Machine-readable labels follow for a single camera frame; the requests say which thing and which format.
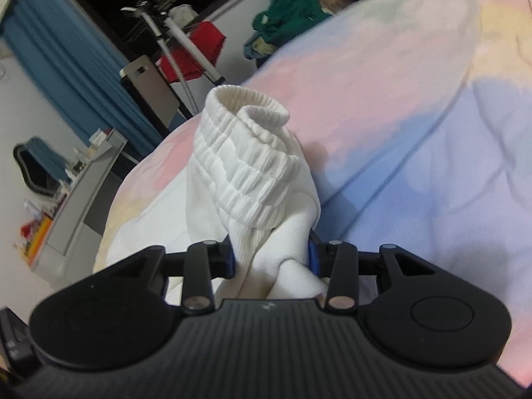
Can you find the white pants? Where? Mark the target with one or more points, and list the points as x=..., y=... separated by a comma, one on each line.
x=249, y=166

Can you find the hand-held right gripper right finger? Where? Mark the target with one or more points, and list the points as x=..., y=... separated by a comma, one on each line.
x=312, y=257

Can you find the white dressing table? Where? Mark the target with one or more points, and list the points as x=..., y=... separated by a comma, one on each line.
x=83, y=199

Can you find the red garment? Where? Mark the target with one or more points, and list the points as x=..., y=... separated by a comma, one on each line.
x=208, y=37

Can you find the blue curtain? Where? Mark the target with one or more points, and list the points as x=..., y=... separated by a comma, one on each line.
x=62, y=62

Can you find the pastel bed sheet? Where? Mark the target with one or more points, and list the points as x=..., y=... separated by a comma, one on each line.
x=415, y=133

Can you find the blue grey clothing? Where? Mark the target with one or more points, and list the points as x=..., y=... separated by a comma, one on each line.
x=248, y=52

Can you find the wavy mirror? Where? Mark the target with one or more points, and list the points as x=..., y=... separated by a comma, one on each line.
x=41, y=162

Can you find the white hanging garment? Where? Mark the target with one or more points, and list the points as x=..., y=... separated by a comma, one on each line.
x=183, y=14

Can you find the white garment steamer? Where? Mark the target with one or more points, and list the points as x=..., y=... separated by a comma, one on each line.
x=195, y=50

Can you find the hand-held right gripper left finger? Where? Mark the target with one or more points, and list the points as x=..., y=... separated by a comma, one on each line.
x=230, y=262

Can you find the yellow clothing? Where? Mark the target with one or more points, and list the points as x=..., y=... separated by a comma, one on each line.
x=265, y=45

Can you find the green sweatshirt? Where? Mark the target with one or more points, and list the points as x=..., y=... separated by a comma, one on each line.
x=291, y=12

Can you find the white tissue box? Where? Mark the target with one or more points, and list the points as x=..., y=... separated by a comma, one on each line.
x=98, y=137

